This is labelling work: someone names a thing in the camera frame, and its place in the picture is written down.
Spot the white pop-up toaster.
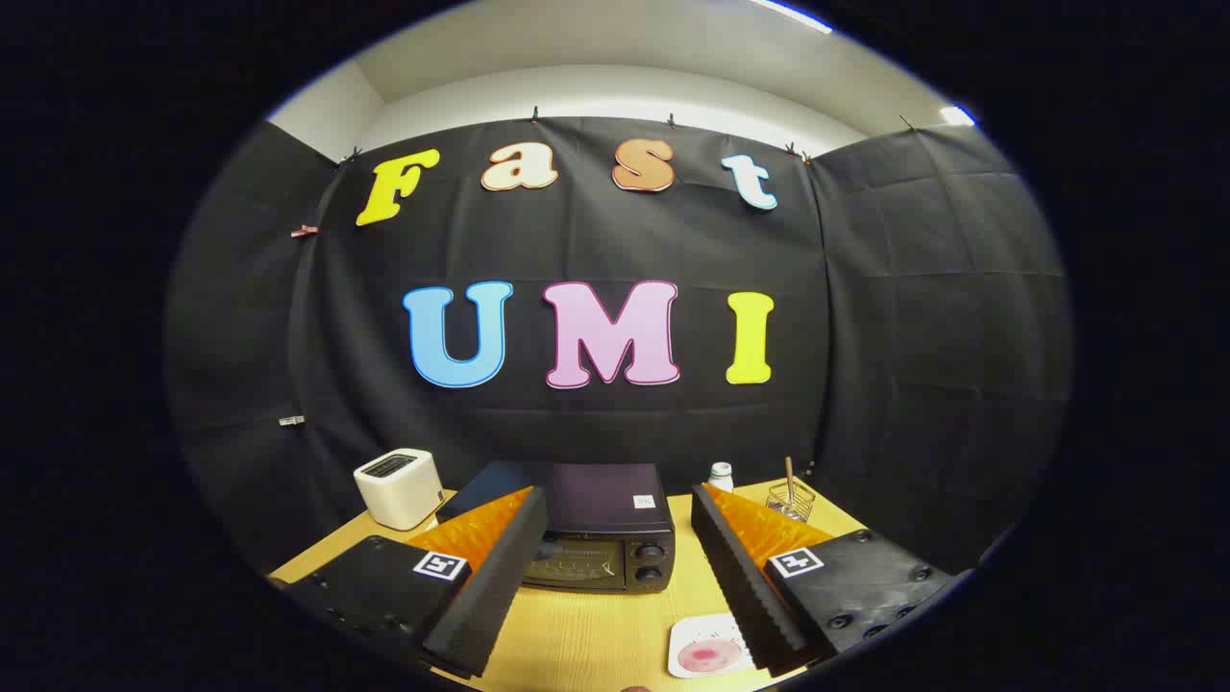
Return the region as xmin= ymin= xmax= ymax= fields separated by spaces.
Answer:
xmin=354 ymin=449 xmax=445 ymax=531

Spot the black backdrop cloth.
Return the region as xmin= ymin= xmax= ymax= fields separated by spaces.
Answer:
xmin=163 ymin=115 xmax=1072 ymax=578

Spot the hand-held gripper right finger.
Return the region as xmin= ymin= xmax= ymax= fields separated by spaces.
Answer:
xmin=690 ymin=482 xmax=962 ymax=679

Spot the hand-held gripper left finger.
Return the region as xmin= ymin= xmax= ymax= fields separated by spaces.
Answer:
xmin=274 ymin=485 xmax=550 ymax=681

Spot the wire mesh basket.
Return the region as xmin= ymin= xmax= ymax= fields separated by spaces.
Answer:
xmin=766 ymin=481 xmax=817 ymax=523

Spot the pink ham slice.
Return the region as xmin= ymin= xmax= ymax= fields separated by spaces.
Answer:
xmin=677 ymin=639 xmax=746 ymax=674

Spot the white square plate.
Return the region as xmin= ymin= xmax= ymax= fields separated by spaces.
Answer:
xmin=668 ymin=613 xmax=760 ymax=680

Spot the black toaster oven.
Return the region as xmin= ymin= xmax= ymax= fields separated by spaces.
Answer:
xmin=437 ymin=461 xmax=676 ymax=594

